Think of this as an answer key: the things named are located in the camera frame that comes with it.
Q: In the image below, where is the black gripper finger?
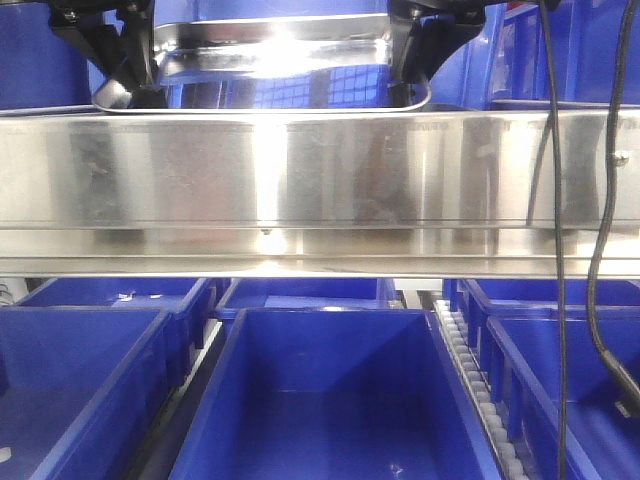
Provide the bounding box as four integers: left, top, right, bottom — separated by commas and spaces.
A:
48, 0, 167, 108
387, 0, 486, 83

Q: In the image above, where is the silver metal tray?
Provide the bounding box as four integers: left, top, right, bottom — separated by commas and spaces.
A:
93, 13, 431, 114

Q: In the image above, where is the blue bin behind tray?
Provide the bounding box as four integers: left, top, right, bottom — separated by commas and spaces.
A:
153, 1, 502, 111

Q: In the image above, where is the blue bin upper left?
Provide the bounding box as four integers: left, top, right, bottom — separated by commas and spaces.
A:
1, 1, 109, 111

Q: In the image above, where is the blue bin upper right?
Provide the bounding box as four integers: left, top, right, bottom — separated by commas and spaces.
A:
489, 1, 626, 109

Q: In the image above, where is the blue bin rear right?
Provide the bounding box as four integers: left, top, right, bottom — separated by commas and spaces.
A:
458, 279, 639, 350

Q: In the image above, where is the blue bin rear left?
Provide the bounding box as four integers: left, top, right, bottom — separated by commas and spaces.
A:
17, 277, 216, 387

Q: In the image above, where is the blue bin rear centre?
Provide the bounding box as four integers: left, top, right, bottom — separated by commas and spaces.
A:
214, 277, 396, 320

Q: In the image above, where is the blue bin lower right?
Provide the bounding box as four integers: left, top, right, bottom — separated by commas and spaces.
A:
485, 314, 640, 480

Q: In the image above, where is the blue bin lower left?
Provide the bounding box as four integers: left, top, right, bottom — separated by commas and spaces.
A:
1, 307, 173, 479

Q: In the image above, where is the blue bin lower centre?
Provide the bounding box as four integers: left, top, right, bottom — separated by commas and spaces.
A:
170, 309, 501, 479

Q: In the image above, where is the roller track strip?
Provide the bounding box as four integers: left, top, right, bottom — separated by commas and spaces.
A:
434, 299, 528, 479

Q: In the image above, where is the black hanging cable thin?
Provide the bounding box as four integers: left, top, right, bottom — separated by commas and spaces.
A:
536, 1, 568, 479

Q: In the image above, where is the steel shelf front rail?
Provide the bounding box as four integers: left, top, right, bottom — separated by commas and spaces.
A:
0, 108, 640, 279

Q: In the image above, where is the black hanging cable thick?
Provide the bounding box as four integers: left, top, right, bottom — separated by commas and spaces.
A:
586, 1, 639, 418

